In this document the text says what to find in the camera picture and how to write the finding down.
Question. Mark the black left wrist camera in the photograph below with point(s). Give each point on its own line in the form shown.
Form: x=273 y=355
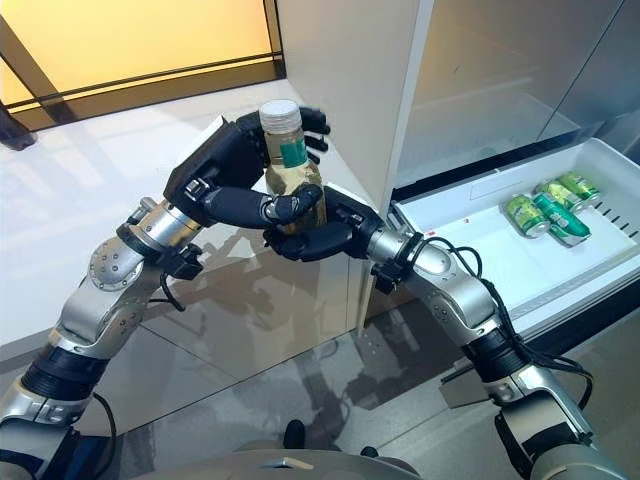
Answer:
x=190 y=262

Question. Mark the black robot foot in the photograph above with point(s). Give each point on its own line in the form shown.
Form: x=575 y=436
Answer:
x=295 y=435
x=369 y=451

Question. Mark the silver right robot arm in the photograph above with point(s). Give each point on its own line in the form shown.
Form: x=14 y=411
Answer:
x=450 y=295

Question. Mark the black right robot foot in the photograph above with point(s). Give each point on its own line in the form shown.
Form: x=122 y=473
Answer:
x=369 y=451

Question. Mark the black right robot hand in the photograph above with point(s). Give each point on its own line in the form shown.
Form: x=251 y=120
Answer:
x=340 y=235

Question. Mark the bright green drink can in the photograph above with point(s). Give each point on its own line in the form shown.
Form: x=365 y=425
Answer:
x=580 y=186

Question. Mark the clear yellow tea bottle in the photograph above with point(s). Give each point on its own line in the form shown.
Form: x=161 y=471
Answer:
x=287 y=150

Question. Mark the stainless steel fridge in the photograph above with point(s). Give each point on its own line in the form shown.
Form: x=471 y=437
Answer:
x=475 y=60

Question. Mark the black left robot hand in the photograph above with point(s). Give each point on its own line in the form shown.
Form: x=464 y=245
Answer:
x=220 y=165

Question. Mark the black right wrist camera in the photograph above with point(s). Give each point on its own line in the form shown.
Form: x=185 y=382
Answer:
x=385 y=280

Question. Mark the white fridge drawer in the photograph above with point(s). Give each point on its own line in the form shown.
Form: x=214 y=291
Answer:
x=475 y=265

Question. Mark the black left robot foot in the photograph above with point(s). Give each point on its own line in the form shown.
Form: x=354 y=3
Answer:
x=295 y=435

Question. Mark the dark green drink can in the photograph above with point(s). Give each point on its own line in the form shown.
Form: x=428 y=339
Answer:
x=562 y=222

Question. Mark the yellow green drink can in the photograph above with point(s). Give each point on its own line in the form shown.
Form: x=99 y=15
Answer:
x=525 y=212
x=555 y=192

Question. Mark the grey robot torso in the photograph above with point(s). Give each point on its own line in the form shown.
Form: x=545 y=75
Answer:
x=320 y=470

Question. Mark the black framed frosted window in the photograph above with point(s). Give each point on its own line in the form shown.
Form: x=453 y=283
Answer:
x=125 y=35

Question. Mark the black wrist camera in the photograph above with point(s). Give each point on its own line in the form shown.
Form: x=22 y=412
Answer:
x=190 y=262
x=385 y=280

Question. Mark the grey tall side cabinet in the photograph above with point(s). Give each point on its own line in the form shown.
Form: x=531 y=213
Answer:
x=632 y=60

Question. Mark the tall white cabinet panel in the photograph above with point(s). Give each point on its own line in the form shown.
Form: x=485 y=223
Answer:
x=350 y=75

